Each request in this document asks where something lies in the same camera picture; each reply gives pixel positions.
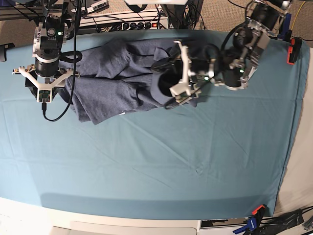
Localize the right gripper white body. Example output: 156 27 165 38
12 65 80 91

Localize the orange blue clamp bottom right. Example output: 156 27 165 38
233 204 267 235

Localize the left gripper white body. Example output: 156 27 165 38
174 41 201 98

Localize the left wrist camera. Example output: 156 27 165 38
169 83 192 105

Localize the yellow cable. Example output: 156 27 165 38
292 0 307 30

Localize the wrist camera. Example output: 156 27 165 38
37 89 53 103
169 83 192 105

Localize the blue-grey heathered T-shirt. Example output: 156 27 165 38
57 36 216 125

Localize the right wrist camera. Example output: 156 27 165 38
37 89 53 103

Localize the blue black clamp top right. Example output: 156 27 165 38
277 13 292 42

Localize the black clamp left edge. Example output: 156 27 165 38
0 43 15 63

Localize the teal table cloth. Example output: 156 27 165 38
0 40 310 220

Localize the black power strip red switch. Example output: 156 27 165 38
122 22 158 31

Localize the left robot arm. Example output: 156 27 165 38
152 0 292 104

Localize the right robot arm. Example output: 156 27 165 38
12 0 82 103

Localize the orange black clamp top right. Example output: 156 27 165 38
287 38 302 65

